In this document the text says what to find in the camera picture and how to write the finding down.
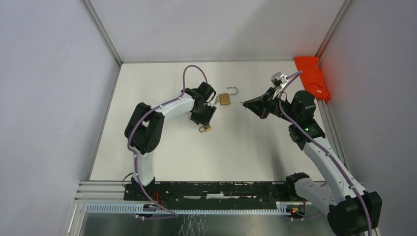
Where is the aluminium corner frame post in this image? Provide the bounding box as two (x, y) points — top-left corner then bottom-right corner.
(315, 0), (354, 58)

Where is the small brass padlock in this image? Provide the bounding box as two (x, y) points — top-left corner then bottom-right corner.
(199, 125), (212, 133)

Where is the left aluminium corner post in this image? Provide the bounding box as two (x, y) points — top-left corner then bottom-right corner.
(81, 0), (123, 67)

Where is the silver key bunch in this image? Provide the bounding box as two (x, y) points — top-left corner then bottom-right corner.
(213, 97), (220, 106)

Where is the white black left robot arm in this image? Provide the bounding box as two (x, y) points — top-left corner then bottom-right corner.
(124, 82), (216, 201)

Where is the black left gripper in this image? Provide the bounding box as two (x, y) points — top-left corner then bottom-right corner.
(190, 102), (217, 129)

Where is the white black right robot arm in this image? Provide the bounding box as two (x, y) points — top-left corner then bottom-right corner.
(242, 88), (382, 236)

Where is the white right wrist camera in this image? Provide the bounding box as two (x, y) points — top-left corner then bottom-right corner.
(270, 72), (288, 95)

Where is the aluminium front frame rail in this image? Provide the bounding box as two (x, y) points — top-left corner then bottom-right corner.
(63, 180), (382, 236)

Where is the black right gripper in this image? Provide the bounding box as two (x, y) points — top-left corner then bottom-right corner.
(243, 87), (299, 123)

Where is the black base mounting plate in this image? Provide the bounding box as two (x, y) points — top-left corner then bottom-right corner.
(123, 180), (307, 211)

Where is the orange folded cloth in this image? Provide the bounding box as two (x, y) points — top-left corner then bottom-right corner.
(294, 56), (331, 102)

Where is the large brass padlock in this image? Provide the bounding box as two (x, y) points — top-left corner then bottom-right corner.
(218, 86), (239, 106)

